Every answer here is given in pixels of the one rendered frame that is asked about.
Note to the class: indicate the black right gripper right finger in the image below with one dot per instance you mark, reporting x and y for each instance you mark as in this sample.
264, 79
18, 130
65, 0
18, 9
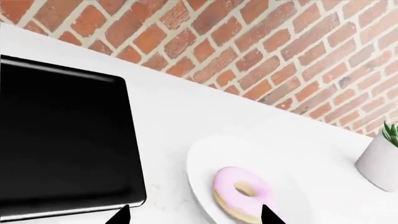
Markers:
270, 217

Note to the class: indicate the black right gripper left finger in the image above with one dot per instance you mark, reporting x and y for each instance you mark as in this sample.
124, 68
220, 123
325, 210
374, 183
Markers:
120, 217

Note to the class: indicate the pink frosted donut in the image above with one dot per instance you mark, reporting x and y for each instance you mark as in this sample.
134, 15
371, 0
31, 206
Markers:
230, 186

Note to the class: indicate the black rectangular tray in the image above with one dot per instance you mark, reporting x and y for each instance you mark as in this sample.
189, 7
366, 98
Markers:
62, 140

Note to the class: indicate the white plate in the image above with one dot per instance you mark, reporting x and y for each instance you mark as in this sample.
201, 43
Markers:
298, 168

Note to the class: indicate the white plant pot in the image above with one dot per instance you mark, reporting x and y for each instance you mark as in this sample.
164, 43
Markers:
377, 163

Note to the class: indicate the green succulent plant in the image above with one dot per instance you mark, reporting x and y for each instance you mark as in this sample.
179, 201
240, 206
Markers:
392, 134

